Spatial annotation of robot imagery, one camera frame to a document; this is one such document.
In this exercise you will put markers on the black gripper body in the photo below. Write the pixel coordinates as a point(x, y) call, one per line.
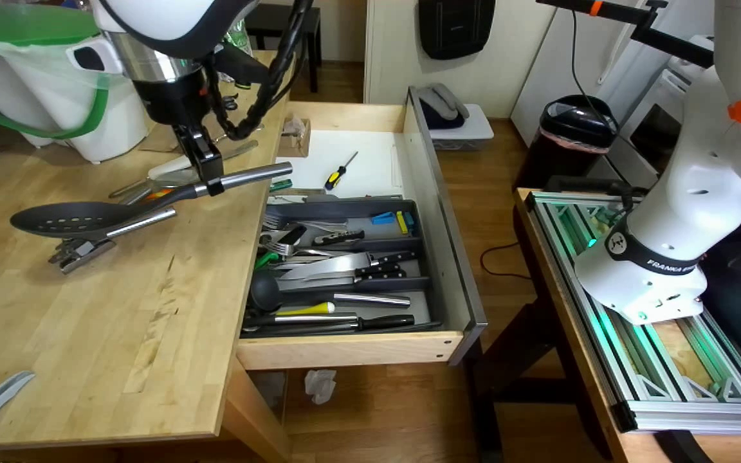
point(172, 104)

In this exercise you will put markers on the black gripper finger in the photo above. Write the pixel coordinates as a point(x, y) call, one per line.
point(213, 186)
point(194, 149)

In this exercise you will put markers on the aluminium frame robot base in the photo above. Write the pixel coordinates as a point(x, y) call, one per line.
point(643, 360)

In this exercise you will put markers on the wooden drawer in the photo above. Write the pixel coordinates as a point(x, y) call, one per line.
point(346, 349)

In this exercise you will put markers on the small wooden box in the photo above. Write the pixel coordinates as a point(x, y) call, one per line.
point(294, 136)

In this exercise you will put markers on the yellow black screwdriver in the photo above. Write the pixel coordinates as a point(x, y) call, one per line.
point(332, 177)

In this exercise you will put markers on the white green mesh laundry bag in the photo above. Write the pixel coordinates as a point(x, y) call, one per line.
point(36, 94)

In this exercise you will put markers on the silver can opener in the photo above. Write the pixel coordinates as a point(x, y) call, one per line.
point(87, 247)

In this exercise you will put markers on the black stool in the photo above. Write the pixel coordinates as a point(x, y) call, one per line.
point(301, 15)

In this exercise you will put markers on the wooden kitchen table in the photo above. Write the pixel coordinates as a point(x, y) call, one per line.
point(128, 325)

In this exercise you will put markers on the small blue item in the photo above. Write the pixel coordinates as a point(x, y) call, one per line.
point(383, 217)

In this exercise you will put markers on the small yellow item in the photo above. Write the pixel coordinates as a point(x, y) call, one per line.
point(402, 221)

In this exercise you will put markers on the crumpled white paper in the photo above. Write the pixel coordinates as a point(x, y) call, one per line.
point(319, 385)

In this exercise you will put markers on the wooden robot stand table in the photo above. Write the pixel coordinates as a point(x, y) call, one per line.
point(559, 283)

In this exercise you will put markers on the black trash can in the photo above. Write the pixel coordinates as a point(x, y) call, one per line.
point(571, 128)

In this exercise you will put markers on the white stove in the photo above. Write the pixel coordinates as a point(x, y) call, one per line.
point(643, 94)

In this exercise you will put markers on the black tripod bar orange band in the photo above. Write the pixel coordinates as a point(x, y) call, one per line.
point(680, 41)

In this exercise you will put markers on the black bag on wall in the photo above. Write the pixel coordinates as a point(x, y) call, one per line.
point(456, 27)

